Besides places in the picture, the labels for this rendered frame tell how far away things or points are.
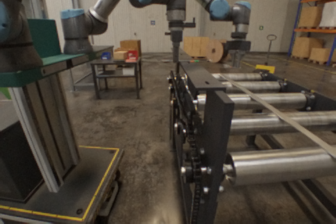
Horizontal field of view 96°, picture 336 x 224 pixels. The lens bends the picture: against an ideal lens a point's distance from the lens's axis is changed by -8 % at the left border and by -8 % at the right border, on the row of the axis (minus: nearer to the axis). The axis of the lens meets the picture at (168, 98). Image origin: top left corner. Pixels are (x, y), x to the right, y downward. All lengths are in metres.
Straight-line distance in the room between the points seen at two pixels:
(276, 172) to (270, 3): 12.70
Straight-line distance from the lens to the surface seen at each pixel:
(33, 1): 1.26
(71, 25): 1.21
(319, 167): 0.80
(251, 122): 0.92
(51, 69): 0.94
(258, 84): 1.58
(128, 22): 11.21
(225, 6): 0.90
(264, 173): 0.67
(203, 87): 0.48
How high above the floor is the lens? 1.32
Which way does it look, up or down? 22 degrees down
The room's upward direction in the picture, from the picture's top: straight up
